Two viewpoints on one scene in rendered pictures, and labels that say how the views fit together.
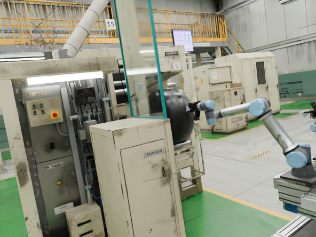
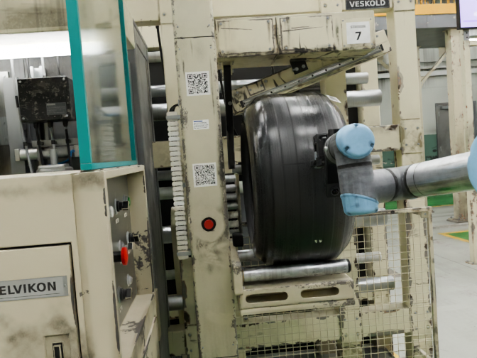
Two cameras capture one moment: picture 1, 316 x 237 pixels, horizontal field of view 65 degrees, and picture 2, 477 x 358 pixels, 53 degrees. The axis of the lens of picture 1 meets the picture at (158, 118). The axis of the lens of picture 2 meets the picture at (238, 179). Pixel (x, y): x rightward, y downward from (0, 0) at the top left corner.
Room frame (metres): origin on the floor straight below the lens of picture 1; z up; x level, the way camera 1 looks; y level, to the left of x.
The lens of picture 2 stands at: (0.96, -0.64, 1.28)
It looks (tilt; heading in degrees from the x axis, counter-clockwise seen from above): 3 degrees down; 25
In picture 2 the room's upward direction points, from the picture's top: 4 degrees counter-clockwise
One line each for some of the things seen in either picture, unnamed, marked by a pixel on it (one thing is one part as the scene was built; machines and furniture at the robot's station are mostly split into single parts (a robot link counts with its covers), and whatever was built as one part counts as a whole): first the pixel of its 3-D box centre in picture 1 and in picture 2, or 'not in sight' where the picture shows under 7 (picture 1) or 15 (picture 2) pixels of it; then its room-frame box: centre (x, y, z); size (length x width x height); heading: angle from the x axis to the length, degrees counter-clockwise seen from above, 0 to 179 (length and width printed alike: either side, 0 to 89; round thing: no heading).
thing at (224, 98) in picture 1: (228, 110); not in sight; (7.07, -2.04, 0.62); 0.91 x 0.58 x 1.25; 123
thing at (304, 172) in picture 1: (302, 167); not in sight; (1.71, -0.98, 0.77); 0.15 x 0.15 x 0.10
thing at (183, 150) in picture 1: (177, 152); (294, 290); (2.38, -0.14, 0.84); 0.36 x 0.09 x 0.06; 119
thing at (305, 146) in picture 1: (301, 152); not in sight; (1.71, -0.97, 0.88); 0.13 x 0.12 x 0.14; 140
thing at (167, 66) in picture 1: (154, 68); (291, 41); (2.82, -0.04, 1.71); 0.61 x 0.25 x 0.15; 119
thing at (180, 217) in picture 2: not in sight; (179, 185); (2.29, 0.20, 1.19); 0.05 x 0.04 x 0.48; 29
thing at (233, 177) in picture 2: not in sight; (216, 210); (2.73, 0.31, 1.05); 0.20 x 0.15 x 0.30; 119
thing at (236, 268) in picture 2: not in sight; (234, 265); (2.41, 0.09, 0.90); 0.40 x 0.03 x 0.10; 29
